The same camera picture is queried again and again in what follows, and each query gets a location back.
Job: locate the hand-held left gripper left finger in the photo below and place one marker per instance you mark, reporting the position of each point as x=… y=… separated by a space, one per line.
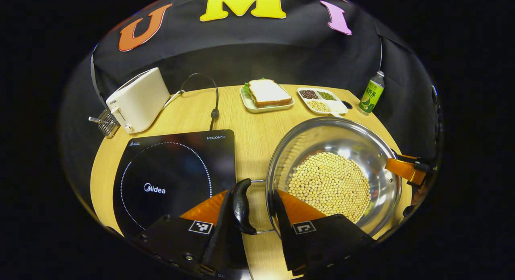
x=177 y=239

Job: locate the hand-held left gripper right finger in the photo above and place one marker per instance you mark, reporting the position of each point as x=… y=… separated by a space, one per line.
x=289 y=239

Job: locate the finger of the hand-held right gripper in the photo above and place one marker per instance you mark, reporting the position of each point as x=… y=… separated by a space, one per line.
x=404 y=169

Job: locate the stainless steel pot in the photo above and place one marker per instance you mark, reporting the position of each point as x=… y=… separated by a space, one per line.
x=342 y=141

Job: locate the black induction cooktop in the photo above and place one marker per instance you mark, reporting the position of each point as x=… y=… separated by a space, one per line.
x=169 y=171

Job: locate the pile of soybeans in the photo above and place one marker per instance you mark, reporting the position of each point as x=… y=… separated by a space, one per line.
x=330 y=183

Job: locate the green drink bottle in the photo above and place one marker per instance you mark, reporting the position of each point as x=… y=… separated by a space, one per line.
x=372 y=94

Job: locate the black table grommet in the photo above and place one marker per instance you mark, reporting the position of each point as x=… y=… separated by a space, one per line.
x=347 y=105

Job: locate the white compartment tray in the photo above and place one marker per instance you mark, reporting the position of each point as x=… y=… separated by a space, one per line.
x=336 y=107

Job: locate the small heap of soybeans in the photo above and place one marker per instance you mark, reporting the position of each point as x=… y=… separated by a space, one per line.
x=319 y=106

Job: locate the pile of green beans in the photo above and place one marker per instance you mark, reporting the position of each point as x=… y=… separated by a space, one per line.
x=326 y=95

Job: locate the pile of red beans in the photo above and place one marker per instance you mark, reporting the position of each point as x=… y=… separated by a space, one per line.
x=308 y=94

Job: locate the white rectangular plate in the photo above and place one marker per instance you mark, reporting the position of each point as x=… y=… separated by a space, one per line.
x=257 y=108

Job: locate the white toaster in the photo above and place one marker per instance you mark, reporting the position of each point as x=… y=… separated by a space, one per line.
x=141 y=101

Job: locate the sandwich with lettuce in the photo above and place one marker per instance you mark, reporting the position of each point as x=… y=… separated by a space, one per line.
x=267 y=93

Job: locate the black backdrop cloth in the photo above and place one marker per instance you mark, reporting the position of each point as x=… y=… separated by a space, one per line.
x=261 y=50

